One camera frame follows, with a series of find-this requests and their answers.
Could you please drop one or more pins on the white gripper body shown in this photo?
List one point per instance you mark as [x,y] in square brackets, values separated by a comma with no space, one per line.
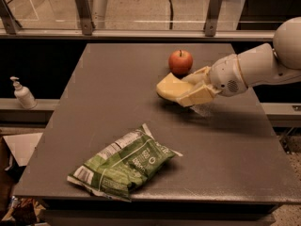
[225,74]

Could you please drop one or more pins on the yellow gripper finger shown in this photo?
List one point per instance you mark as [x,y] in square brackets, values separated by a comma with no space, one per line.
[199,76]
[199,96]

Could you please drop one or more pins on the yellow wavy sponge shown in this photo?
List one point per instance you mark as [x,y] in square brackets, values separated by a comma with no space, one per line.
[171,88]

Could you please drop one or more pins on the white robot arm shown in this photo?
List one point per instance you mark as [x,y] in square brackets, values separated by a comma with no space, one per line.
[268,64]

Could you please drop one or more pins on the green jalapeno chip bag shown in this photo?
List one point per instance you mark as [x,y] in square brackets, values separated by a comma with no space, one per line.
[123,166]

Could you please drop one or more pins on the red apple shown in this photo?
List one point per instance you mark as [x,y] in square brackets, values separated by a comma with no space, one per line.
[180,62]

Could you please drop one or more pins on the grey table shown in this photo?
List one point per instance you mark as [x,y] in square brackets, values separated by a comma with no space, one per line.
[227,164]

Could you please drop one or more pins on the white pump lotion bottle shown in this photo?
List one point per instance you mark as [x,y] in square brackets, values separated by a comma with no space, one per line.
[23,94]

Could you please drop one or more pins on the right metal railing bracket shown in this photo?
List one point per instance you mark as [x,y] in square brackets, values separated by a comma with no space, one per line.
[212,17]

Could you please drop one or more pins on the metal railing bracket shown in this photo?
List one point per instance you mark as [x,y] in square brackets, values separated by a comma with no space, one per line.
[85,18]
[10,23]
[212,17]

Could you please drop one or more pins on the middle metal railing bracket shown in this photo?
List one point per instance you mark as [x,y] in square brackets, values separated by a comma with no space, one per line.
[85,18]

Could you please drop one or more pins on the left metal railing bracket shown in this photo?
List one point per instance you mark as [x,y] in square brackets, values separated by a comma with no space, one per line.
[10,23]

